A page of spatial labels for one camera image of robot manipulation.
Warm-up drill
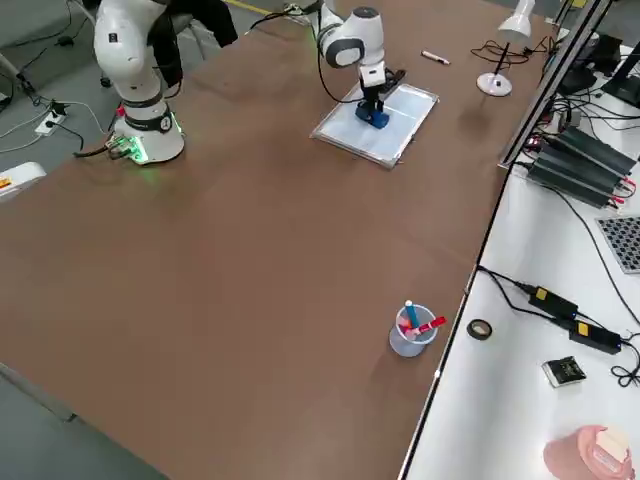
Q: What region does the blue whiteboard eraser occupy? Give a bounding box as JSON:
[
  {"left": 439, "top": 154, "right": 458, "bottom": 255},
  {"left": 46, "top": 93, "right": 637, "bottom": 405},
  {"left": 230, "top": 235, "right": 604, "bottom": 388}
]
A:
[{"left": 355, "top": 102, "right": 391, "bottom": 130}]

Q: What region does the silver framed whiteboard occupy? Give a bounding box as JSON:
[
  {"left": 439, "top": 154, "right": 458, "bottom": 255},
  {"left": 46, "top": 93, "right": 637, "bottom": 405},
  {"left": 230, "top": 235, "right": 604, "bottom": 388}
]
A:
[{"left": 309, "top": 79, "right": 442, "bottom": 171}]

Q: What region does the red marker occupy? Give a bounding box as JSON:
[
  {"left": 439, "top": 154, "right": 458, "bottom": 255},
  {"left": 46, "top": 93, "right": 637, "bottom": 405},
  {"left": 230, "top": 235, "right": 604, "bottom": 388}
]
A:
[{"left": 407, "top": 315, "right": 448, "bottom": 337}]

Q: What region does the white desk lamp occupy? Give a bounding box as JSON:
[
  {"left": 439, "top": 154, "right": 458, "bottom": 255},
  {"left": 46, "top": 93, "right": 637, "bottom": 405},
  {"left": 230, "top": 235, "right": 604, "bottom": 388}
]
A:
[{"left": 475, "top": 0, "right": 535, "bottom": 98}]

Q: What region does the person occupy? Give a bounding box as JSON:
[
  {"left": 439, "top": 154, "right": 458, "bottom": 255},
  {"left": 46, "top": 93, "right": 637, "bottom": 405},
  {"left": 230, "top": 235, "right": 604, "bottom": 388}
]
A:
[{"left": 169, "top": 0, "right": 239, "bottom": 50}]

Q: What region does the dark finned power supply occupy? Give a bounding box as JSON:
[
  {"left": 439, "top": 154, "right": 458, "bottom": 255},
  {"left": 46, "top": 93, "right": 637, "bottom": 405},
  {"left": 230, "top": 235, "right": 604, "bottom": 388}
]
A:
[
  {"left": 526, "top": 148, "right": 624, "bottom": 209},
  {"left": 548, "top": 124, "right": 640, "bottom": 177}
]

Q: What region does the black power box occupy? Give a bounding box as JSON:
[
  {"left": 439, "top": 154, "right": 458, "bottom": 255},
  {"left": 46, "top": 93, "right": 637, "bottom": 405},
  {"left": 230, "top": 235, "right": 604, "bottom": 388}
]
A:
[{"left": 558, "top": 33, "right": 624, "bottom": 97}]

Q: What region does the blue pen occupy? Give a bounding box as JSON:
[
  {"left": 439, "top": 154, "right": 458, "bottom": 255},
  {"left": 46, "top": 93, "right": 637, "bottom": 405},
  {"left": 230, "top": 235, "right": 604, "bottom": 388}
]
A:
[{"left": 404, "top": 298, "right": 424, "bottom": 331}]

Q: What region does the black tape roll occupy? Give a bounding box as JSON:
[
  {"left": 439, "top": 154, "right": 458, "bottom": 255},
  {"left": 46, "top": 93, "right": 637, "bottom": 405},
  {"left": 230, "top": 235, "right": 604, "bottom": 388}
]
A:
[{"left": 466, "top": 317, "right": 493, "bottom": 343}]

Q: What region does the translucent pen cup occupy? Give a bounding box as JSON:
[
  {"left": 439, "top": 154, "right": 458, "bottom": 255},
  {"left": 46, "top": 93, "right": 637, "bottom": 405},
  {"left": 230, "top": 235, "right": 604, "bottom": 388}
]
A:
[{"left": 388, "top": 304, "right": 438, "bottom": 359}]

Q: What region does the black adapter yellow label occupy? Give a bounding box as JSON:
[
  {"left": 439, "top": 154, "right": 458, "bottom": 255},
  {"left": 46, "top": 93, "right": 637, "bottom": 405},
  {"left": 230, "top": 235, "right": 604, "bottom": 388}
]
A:
[
  {"left": 568, "top": 319, "right": 624, "bottom": 356},
  {"left": 528, "top": 285, "right": 581, "bottom": 321}
]

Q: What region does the perforated metal plate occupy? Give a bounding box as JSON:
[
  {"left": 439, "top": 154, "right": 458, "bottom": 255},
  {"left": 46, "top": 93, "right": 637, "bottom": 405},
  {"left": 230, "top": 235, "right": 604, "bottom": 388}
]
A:
[{"left": 594, "top": 215, "right": 640, "bottom": 275}]

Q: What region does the white floor power strip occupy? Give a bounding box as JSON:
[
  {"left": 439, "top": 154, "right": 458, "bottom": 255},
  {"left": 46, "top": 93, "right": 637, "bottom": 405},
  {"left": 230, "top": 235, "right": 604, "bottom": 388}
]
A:
[{"left": 34, "top": 112, "right": 69, "bottom": 137}]

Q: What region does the small black device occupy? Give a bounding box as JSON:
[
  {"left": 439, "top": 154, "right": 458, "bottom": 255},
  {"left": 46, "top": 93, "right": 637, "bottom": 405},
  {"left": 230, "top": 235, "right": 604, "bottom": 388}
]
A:
[{"left": 541, "top": 355, "right": 588, "bottom": 389}]

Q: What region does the white controller box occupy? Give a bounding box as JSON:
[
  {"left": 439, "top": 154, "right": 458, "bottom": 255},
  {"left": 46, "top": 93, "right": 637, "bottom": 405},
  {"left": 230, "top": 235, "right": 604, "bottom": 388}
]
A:
[{"left": 0, "top": 162, "right": 47, "bottom": 204}]

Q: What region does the pink tape dispenser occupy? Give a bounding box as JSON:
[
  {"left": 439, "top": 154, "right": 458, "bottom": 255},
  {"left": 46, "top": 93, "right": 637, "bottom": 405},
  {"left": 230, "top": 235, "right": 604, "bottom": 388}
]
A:
[{"left": 542, "top": 424, "right": 634, "bottom": 480}]

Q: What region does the black lamp cable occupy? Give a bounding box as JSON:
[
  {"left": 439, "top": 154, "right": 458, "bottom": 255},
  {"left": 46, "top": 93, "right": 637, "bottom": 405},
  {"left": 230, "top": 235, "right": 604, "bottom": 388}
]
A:
[{"left": 471, "top": 33, "right": 569, "bottom": 69}]

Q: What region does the aluminium frame post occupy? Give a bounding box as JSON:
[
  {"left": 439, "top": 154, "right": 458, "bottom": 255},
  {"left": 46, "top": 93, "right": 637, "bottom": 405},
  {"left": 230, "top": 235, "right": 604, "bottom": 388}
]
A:
[{"left": 496, "top": 0, "right": 610, "bottom": 170}]

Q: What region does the black adapter cable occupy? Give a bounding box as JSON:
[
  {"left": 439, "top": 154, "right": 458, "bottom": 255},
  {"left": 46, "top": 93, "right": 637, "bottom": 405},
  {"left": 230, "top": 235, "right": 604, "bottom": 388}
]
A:
[{"left": 476, "top": 266, "right": 574, "bottom": 329}]

